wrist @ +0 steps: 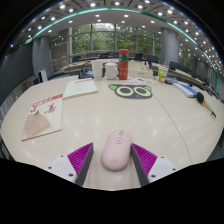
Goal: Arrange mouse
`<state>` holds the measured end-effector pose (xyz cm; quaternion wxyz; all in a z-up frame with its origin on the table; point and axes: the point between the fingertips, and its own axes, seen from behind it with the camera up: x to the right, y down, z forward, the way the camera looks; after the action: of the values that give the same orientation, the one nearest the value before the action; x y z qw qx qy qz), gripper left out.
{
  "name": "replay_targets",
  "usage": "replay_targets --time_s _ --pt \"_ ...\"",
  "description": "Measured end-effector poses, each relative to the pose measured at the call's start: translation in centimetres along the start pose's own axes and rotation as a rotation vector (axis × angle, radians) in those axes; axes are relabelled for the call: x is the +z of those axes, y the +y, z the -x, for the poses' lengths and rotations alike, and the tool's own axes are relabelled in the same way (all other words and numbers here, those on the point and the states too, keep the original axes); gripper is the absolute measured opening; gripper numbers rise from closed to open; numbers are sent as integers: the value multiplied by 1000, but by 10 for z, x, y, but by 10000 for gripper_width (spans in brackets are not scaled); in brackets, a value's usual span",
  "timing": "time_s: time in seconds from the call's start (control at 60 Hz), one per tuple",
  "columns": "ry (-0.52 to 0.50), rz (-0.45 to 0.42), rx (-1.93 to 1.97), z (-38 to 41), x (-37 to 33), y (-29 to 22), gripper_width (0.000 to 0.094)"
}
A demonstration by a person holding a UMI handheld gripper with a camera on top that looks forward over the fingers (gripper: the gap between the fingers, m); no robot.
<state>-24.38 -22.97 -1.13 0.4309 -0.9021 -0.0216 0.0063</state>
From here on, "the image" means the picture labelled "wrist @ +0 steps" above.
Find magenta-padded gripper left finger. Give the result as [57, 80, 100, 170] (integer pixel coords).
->
[46, 142, 95, 186]

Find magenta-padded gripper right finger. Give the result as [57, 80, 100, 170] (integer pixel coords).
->
[129, 143, 178, 187]

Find pink computer mouse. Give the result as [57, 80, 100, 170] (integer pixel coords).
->
[101, 129, 133, 172]

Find cat face mouse pad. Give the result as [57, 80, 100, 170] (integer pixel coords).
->
[108, 83, 154, 100]

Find booklet with fan picture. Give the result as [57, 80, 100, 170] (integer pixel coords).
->
[21, 93, 64, 141]

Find white printed paper document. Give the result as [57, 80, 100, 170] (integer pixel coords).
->
[62, 77, 99, 100]

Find colourful sticker sheet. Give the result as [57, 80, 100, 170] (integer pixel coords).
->
[128, 76, 158, 86]

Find blue and white book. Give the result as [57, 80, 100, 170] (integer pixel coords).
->
[173, 82, 198, 98]

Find black and yellow microphone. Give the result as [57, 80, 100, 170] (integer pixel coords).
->
[195, 91, 217, 118]

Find dark grey desk microphone unit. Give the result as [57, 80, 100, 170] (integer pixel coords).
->
[165, 75, 179, 85]
[78, 68, 94, 80]

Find printed paper cup with straw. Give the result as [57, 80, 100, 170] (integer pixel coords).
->
[157, 64, 170, 84]

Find white cardboard box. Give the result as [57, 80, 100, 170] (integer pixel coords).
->
[128, 59, 154, 79]

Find white lidded mug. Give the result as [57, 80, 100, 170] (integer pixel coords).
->
[104, 62, 120, 80]

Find long curved conference table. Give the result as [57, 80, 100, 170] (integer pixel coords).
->
[53, 57, 221, 101]

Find red drink bottle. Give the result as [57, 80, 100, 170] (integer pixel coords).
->
[118, 48, 130, 81]

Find dark office chairs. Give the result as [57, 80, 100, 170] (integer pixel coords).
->
[71, 51, 221, 98]

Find ceiling lights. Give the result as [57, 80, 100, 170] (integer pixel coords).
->
[9, 0, 224, 78]

